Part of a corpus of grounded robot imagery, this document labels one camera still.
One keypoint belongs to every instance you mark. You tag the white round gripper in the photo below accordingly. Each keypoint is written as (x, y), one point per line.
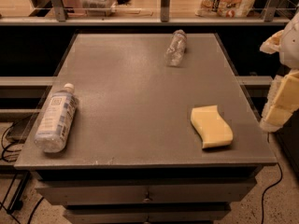
(291, 48)

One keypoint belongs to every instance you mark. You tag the clear crinkled water bottle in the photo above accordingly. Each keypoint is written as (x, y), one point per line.
(175, 51)

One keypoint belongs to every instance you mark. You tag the blue label plastic bottle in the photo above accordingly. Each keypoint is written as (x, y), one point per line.
(53, 129)

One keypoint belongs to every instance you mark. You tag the yellow wavy sponge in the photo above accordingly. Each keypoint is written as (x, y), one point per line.
(212, 128)

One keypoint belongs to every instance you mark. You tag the printed snack bag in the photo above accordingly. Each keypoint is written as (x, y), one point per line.
(225, 8)

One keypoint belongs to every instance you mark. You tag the metal drawer knob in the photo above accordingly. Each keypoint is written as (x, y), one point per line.
(147, 198)

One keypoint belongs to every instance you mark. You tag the clear plastic storage bin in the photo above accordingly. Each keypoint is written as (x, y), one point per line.
(98, 0)

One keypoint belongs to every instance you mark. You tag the grey metal railing frame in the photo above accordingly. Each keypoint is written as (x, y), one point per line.
(140, 12)

